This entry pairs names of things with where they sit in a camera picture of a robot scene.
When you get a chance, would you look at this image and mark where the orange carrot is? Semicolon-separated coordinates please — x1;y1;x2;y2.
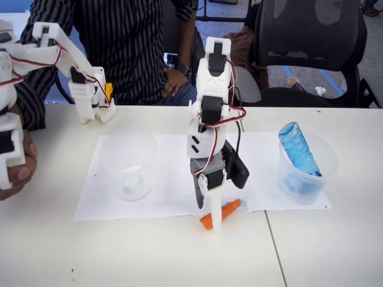
199;199;242;230

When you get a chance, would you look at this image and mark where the white leader arm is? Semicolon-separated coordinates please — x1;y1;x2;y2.
0;21;117;191

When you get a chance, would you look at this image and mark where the person right forearm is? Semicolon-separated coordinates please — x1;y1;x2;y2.
14;80;47;132

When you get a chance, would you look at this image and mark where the person left forearm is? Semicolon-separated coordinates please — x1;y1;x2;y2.
178;16;197;68

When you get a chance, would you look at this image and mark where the blue plastic bottle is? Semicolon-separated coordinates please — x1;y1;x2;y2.
278;121;323;178

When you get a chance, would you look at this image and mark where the person left hand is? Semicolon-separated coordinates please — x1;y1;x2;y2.
163;67;188;98

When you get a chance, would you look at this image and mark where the person right hand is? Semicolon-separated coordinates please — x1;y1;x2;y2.
0;110;39;201

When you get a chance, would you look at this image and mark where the white paper sheet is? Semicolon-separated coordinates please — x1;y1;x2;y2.
72;134;212;222
206;131;333;213

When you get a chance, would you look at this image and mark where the clear plastic container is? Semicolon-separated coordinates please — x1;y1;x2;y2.
98;131;156;201
276;133;339;206

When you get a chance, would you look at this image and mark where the smartphone with lit screen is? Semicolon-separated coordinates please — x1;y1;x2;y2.
164;53;180;70

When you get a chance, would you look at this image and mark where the person in brown shirt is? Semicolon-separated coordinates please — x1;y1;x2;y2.
223;2;270;90

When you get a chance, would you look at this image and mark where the black stand bar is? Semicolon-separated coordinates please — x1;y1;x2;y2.
196;0;255;23

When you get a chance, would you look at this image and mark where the person in striped shirt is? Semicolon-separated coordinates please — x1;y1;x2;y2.
14;0;200;132

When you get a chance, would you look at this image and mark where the black mesh office chair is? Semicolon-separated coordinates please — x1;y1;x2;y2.
235;0;383;109

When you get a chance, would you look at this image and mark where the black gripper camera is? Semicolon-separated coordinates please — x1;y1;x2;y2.
223;140;251;190

